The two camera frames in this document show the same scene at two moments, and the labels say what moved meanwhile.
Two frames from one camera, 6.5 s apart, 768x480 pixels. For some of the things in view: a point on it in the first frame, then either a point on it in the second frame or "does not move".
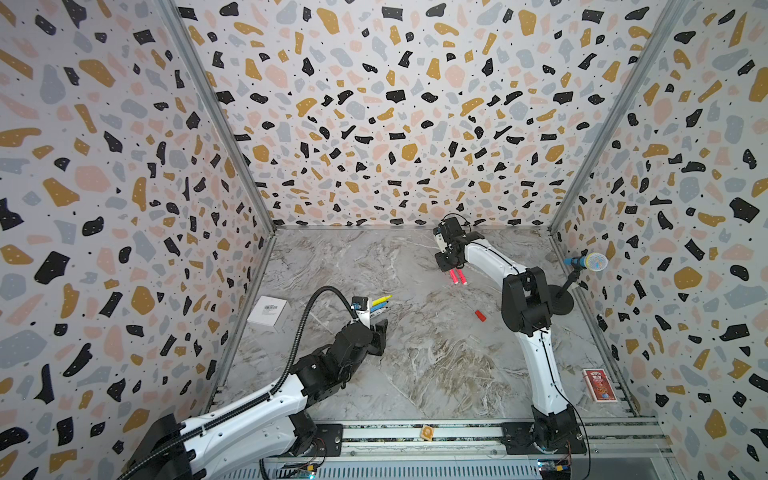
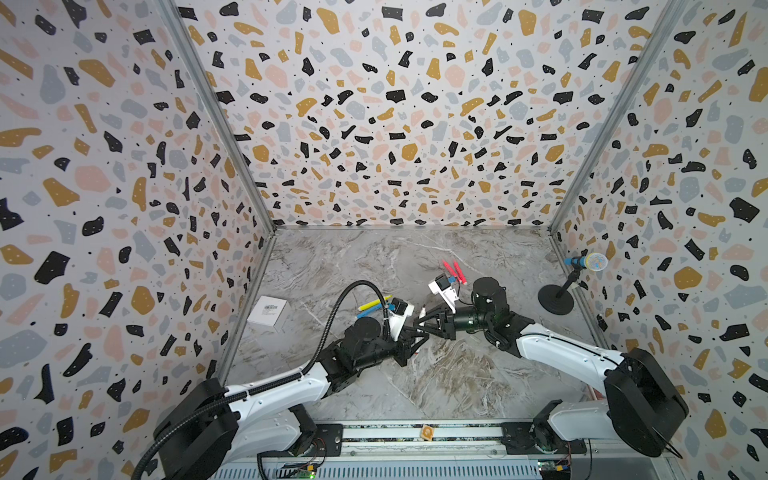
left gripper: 379,338 -> 404,346
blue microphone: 595,261 does not move
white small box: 269,313 does not move
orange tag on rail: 427,433 does not move
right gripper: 440,262 -> 448,327
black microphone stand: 561,299 does not move
